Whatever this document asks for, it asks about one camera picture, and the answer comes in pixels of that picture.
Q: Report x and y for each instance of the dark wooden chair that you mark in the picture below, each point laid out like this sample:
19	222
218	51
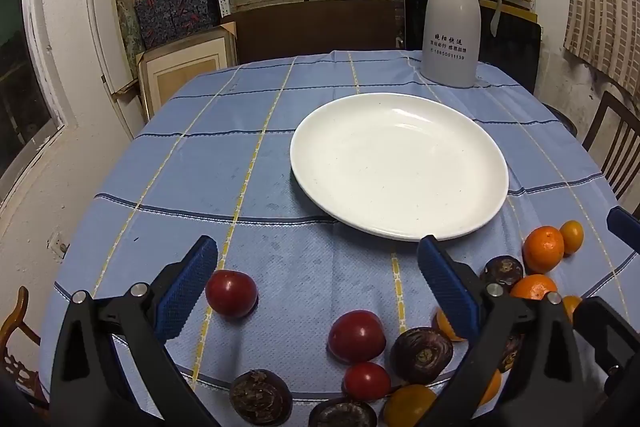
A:
310	29

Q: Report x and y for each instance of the white wall outlet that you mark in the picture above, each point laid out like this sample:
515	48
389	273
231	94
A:
56	246

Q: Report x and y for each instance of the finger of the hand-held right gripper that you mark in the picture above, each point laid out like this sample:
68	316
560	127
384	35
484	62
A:
622	227
605	337

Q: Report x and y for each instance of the yellow-orange kumquat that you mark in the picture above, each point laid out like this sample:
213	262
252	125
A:
409	404

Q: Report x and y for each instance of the small red cherry tomato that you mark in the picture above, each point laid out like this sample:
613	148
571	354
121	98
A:
366	381

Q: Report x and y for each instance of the white thermos jug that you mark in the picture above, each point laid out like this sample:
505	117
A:
450	22

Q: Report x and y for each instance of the white round plate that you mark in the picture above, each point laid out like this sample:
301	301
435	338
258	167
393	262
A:
395	167

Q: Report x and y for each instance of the wooden picture frames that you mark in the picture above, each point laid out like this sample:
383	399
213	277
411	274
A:
185	67

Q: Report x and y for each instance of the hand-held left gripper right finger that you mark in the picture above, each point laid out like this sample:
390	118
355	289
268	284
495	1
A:
447	287

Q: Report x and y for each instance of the window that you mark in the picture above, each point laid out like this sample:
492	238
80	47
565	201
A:
20	72

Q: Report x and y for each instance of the carved wooden chair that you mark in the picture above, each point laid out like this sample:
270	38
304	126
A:
17	347

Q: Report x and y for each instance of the blue patterned fabric boxes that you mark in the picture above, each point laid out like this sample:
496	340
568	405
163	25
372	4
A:
175	12

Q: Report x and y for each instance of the white leaning boards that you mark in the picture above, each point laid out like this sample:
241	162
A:
107	42

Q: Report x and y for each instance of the brown slatted wooden chair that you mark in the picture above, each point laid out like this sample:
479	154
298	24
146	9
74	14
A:
617	147

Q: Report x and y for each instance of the orange mandarin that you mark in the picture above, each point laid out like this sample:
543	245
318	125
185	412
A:
533	287
543	248

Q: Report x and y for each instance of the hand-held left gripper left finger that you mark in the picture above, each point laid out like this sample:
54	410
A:
187	292

